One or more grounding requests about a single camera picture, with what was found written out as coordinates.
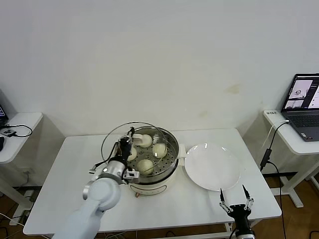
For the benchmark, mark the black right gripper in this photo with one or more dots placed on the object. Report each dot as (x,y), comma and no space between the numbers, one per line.
(239,215)

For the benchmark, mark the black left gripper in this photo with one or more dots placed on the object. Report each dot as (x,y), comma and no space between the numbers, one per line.
(123,149)

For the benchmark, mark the white steamed baozi bun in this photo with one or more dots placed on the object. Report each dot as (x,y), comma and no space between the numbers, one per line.
(133,154)
(145,167)
(147,141)
(159,150)

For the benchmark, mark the stainless steel steamer basket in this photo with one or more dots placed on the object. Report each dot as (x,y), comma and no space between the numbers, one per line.
(172,159)

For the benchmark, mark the white round plate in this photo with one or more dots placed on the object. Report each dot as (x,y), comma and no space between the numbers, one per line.
(211,164)

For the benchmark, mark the cream electric cooking pot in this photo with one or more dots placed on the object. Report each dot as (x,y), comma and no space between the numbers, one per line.
(149,189)

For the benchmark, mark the white side table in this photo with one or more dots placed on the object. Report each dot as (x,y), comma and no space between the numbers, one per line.
(286,139)
(20,149)

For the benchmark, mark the grey open laptop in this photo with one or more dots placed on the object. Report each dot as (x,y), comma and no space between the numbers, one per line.
(304,122)

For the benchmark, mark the white power strip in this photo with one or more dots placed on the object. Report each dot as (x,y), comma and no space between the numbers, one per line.
(29,193)

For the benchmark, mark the black open laptop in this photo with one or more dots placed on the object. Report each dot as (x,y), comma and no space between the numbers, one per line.
(2,112)

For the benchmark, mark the black computer mouse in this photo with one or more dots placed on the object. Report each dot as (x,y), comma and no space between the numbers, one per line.
(1,144)

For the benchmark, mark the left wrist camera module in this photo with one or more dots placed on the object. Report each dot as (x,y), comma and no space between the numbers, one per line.
(131,174)

